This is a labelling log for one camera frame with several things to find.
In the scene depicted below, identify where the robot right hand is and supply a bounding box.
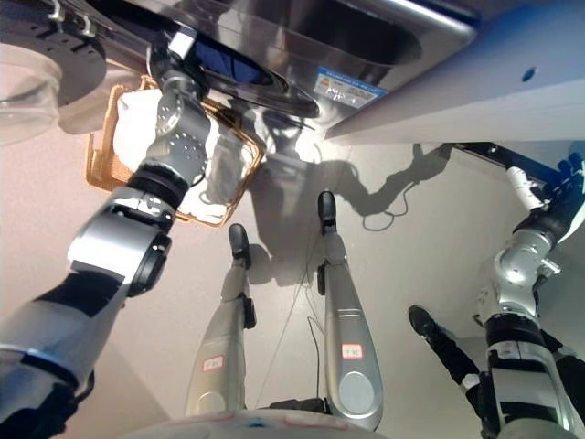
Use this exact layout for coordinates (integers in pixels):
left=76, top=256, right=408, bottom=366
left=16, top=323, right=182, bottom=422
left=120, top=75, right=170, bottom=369
left=504, top=152, right=585, bottom=212

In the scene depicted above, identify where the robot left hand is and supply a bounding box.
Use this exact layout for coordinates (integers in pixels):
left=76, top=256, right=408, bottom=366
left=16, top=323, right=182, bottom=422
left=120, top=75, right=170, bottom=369
left=146, top=33, right=207, bottom=91

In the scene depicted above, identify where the dark blue garment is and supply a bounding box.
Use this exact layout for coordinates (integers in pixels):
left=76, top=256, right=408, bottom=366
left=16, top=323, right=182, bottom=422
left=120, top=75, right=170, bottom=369
left=193, top=40, right=276, bottom=87

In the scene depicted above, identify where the white basket liner cloth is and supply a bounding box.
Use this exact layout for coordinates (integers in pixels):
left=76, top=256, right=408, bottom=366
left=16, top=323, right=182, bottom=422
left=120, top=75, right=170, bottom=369
left=111, top=88, right=250, bottom=223

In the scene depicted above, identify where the grey stacked washing machine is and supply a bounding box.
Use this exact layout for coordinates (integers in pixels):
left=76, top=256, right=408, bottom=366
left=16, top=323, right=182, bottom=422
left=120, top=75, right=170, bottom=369
left=323, top=0, right=585, bottom=148

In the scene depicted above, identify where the wicker laundry basket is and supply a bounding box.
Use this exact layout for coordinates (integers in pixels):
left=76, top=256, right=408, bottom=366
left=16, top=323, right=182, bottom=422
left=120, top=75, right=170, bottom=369
left=81, top=74, right=267, bottom=229

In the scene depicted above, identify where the grey front-load washing machine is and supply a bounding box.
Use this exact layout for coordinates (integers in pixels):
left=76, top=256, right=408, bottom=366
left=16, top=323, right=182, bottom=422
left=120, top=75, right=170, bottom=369
left=85, top=0, right=479, bottom=134

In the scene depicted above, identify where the round glass washer door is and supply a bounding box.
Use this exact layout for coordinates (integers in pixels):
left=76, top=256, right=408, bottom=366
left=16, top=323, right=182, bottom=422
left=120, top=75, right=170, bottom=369
left=0, top=0, right=109, bottom=148

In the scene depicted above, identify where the blue energy label sticker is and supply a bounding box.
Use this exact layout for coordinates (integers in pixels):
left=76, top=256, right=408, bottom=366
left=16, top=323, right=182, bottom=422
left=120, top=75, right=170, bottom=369
left=314, top=65, right=388, bottom=109

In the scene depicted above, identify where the person leg black shoe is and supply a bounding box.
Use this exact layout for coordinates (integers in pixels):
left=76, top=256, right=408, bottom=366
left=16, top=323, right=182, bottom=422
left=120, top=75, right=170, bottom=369
left=407, top=305, right=494, bottom=432

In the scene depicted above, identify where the robot right leg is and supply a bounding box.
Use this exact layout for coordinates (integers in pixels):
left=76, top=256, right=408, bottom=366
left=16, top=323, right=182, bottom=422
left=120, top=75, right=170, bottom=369
left=314, top=190, right=385, bottom=432

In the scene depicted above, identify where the robot leg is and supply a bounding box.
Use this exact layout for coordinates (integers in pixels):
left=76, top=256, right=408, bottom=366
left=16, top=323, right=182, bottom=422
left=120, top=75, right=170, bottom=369
left=314, top=190, right=385, bottom=432
left=184, top=223, right=258, bottom=418

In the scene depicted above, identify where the robot left leg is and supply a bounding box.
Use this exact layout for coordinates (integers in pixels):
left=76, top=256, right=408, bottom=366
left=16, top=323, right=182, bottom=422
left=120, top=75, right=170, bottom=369
left=184, top=223, right=258, bottom=418

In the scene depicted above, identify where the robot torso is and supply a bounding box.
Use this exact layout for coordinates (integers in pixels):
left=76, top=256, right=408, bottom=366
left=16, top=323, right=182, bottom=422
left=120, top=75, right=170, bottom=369
left=131, top=408, right=381, bottom=439

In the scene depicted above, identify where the black metal floor frame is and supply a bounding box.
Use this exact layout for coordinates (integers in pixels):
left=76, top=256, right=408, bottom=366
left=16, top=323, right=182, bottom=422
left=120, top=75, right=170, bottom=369
left=449, top=142, right=564, bottom=185

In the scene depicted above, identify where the black floor cable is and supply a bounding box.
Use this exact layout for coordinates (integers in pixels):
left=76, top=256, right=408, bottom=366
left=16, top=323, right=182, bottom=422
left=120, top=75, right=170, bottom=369
left=305, top=316, right=324, bottom=404

